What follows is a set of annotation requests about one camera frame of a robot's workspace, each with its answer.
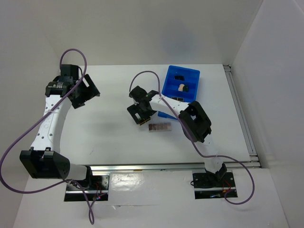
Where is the black gold lipstick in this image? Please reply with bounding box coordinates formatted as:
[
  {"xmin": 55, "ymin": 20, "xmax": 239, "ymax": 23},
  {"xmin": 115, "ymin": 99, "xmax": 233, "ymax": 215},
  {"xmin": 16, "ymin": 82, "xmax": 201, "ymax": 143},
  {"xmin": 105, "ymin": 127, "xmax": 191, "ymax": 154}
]
[
  {"xmin": 138, "ymin": 118, "xmax": 151, "ymax": 126},
  {"xmin": 172, "ymin": 97, "xmax": 184, "ymax": 102}
]

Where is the eyeshadow palette clear case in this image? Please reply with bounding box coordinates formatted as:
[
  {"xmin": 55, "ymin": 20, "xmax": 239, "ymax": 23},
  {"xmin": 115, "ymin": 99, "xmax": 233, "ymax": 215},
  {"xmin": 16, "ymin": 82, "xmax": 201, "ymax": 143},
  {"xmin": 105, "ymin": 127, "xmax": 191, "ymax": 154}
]
[{"xmin": 148, "ymin": 122, "xmax": 172, "ymax": 132}]

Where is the beige makeup sponge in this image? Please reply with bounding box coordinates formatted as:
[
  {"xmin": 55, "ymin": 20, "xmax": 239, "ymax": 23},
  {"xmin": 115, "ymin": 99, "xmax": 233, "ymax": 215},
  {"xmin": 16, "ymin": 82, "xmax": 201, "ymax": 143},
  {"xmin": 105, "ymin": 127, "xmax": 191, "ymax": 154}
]
[{"xmin": 178, "ymin": 84, "xmax": 185, "ymax": 92}]

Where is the black square compact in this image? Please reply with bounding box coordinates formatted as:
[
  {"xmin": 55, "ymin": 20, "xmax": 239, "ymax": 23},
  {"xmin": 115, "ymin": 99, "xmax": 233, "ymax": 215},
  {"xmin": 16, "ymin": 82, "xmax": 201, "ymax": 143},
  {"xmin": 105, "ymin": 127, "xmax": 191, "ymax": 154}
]
[{"xmin": 174, "ymin": 75, "xmax": 185, "ymax": 81}]

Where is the green round compact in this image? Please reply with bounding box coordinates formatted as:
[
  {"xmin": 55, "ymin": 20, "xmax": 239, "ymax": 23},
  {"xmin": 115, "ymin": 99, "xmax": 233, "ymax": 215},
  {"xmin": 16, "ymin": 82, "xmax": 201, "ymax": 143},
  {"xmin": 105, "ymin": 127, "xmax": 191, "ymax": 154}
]
[{"xmin": 183, "ymin": 85, "xmax": 189, "ymax": 92}]

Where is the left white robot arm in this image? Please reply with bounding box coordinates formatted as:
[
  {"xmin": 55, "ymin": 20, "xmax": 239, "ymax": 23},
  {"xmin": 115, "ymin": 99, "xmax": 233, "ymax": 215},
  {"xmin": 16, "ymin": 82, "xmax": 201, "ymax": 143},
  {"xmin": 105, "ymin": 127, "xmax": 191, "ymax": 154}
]
[{"xmin": 19, "ymin": 64, "xmax": 100, "ymax": 190}]

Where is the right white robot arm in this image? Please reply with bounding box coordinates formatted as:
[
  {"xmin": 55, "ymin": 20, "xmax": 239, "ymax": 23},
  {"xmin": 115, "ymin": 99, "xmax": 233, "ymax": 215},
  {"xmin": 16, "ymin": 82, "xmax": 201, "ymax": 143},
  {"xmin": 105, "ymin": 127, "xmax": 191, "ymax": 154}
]
[{"xmin": 127, "ymin": 86, "xmax": 227, "ymax": 188}]

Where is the blue plastic organizer bin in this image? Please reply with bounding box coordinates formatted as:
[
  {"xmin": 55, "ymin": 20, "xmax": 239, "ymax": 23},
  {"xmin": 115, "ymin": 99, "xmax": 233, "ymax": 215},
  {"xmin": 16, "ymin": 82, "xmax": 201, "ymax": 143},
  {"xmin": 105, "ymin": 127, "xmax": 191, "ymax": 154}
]
[{"xmin": 158, "ymin": 65, "xmax": 200, "ymax": 121}]

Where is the front aluminium rail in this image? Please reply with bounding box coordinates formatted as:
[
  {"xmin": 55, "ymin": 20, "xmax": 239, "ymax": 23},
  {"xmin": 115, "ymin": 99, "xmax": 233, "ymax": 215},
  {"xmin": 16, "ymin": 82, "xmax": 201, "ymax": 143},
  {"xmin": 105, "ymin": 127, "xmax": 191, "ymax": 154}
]
[{"xmin": 90, "ymin": 161, "xmax": 261, "ymax": 173}]

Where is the aluminium rail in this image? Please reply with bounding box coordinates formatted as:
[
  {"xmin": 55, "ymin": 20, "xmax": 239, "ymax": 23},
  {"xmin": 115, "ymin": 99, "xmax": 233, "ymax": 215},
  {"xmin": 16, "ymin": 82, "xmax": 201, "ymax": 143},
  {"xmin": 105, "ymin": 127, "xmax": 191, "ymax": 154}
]
[
  {"xmin": 90, "ymin": 161, "xmax": 261, "ymax": 173},
  {"xmin": 223, "ymin": 65, "xmax": 260, "ymax": 163}
]

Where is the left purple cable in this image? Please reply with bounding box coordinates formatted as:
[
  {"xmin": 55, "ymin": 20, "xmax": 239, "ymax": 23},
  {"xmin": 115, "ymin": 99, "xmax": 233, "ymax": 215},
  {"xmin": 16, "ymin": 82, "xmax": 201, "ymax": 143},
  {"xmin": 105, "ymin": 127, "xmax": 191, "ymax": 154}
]
[{"xmin": 0, "ymin": 48, "xmax": 95, "ymax": 225}]

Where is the purple cable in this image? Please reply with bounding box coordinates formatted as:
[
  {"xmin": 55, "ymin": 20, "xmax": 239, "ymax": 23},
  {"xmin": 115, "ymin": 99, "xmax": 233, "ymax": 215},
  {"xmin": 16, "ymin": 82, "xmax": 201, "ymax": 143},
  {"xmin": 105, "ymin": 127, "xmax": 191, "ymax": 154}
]
[
  {"xmin": 0, "ymin": 48, "xmax": 95, "ymax": 225},
  {"xmin": 129, "ymin": 70, "xmax": 255, "ymax": 205}
]

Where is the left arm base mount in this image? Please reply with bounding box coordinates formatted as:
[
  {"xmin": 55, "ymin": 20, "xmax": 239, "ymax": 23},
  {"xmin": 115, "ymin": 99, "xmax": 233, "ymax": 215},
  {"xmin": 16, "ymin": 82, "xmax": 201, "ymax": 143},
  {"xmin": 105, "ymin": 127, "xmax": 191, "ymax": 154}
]
[{"xmin": 64, "ymin": 174, "xmax": 110, "ymax": 202}]

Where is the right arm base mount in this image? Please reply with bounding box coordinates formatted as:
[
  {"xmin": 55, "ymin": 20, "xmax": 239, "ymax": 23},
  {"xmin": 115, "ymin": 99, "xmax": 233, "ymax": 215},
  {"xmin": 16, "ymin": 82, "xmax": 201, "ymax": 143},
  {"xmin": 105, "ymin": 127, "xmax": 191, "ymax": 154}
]
[{"xmin": 190, "ymin": 170, "xmax": 238, "ymax": 200}]

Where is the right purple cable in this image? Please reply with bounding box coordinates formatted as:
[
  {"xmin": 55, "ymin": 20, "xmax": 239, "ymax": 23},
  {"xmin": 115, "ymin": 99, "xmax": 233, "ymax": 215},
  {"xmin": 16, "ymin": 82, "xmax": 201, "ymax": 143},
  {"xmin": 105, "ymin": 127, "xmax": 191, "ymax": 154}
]
[{"xmin": 129, "ymin": 70, "xmax": 255, "ymax": 205}]

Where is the right side aluminium rail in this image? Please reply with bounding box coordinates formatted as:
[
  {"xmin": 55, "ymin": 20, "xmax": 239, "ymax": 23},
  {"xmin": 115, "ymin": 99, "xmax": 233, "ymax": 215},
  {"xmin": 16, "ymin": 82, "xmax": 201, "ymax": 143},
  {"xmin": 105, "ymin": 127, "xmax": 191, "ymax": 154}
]
[{"xmin": 223, "ymin": 65, "xmax": 260, "ymax": 163}]

